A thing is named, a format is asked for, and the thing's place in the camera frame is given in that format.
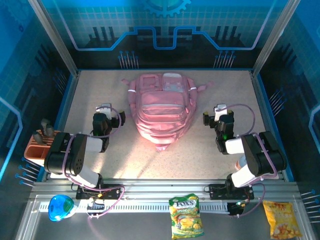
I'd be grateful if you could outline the pink backpack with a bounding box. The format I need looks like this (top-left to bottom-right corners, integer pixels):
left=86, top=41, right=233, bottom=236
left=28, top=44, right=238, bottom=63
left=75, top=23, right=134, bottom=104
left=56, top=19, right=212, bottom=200
left=121, top=72, right=215, bottom=153

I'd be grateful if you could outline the green candy bag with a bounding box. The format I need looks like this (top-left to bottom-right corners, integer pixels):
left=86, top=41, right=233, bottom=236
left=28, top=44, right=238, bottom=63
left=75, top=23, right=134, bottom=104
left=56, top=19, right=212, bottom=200
left=168, top=193, right=205, bottom=240

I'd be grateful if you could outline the yellow snack bag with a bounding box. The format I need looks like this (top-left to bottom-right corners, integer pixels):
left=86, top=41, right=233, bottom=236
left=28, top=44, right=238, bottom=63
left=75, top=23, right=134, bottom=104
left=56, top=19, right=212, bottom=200
left=262, top=199, right=303, bottom=240

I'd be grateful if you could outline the pink cup with white lid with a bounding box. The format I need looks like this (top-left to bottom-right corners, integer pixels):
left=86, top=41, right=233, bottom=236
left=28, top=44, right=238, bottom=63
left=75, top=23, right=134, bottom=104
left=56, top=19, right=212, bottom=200
left=236, top=154, right=248, bottom=172

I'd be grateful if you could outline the orange and cream knife block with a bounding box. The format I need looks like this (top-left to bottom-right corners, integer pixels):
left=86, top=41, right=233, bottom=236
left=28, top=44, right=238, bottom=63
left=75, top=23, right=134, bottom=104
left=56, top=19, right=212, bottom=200
left=24, top=129, right=63, bottom=173

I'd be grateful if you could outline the black right connector box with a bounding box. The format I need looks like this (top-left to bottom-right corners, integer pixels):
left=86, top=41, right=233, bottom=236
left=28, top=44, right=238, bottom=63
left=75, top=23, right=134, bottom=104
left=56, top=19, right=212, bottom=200
left=226, top=201, right=249, bottom=218

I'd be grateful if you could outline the black connector box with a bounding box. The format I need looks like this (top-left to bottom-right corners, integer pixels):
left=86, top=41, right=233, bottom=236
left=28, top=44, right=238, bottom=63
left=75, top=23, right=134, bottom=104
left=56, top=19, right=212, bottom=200
left=86, top=199, right=106, bottom=216
left=226, top=201, right=249, bottom=218

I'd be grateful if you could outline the black left connector box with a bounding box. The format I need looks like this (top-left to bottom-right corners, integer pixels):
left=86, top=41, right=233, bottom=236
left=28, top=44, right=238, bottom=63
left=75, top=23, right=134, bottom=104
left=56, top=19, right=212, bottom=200
left=86, top=199, right=106, bottom=216

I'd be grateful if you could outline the blue and green plastic ball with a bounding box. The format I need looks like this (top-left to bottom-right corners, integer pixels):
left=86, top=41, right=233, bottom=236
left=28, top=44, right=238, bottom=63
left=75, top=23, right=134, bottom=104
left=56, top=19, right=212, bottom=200
left=47, top=194, right=75, bottom=223

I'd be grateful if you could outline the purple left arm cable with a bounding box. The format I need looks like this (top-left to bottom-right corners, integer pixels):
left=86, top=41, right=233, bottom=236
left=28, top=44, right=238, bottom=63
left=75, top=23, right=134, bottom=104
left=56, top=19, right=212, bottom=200
left=61, top=106, right=126, bottom=221

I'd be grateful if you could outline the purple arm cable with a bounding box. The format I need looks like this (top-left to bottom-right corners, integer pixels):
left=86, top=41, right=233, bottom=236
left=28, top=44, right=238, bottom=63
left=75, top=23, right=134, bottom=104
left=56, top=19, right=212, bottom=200
left=222, top=103, right=278, bottom=218
left=61, top=106, right=126, bottom=221

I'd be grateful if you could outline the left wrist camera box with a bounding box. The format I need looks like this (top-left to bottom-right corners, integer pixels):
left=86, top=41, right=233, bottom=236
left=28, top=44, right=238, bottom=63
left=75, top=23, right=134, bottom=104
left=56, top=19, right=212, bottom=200
left=95, top=103, right=113, bottom=120

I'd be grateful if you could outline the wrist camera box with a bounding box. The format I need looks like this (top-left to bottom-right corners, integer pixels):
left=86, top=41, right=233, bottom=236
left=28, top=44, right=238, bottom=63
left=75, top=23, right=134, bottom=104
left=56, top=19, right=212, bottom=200
left=95, top=103, right=113, bottom=120
left=214, top=104, right=229, bottom=121

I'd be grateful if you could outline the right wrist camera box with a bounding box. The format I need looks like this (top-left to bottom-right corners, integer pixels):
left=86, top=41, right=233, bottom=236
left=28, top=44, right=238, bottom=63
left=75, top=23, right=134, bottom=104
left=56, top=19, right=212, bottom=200
left=214, top=104, right=229, bottom=121

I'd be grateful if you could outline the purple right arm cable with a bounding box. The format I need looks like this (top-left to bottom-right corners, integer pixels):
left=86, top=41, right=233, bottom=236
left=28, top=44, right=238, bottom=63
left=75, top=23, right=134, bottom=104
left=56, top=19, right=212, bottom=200
left=222, top=103, right=278, bottom=218

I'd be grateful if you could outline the aluminium side rail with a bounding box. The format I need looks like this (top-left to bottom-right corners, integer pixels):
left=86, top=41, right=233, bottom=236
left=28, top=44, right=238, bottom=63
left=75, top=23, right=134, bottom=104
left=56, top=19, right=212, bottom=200
left=250, top=70, right=286, bottom=180
left=46, top=70, right=81, bottom=180

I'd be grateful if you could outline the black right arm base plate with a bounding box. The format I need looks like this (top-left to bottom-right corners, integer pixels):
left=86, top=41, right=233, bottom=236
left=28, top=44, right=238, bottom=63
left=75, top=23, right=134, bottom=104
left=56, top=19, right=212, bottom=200
left=208, top=183, right=255, bottom=200

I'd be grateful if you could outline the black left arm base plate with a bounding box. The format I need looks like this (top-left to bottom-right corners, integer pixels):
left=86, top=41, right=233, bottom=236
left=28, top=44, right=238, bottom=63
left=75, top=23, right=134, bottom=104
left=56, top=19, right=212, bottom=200
left=75, top=184, right=125, bottom=200

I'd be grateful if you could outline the aluminium cross rail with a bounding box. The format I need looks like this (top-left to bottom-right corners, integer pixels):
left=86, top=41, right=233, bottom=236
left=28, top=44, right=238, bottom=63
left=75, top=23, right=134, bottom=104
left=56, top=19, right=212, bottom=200
left=29, top=178, right=302, bottom=201

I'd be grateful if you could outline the white slotted cable duct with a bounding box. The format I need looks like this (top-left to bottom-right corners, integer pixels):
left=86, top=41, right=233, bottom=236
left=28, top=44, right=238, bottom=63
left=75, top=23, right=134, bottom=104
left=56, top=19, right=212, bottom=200
left=38, top=201, right=231, bottom=214

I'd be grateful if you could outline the aluminium frame post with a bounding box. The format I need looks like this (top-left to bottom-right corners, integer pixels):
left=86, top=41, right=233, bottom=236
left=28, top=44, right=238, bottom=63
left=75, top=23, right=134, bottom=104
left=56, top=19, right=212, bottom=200
left=252, top=0, right=301, bottom=77
left=27, top=0, right=80, bottom=77

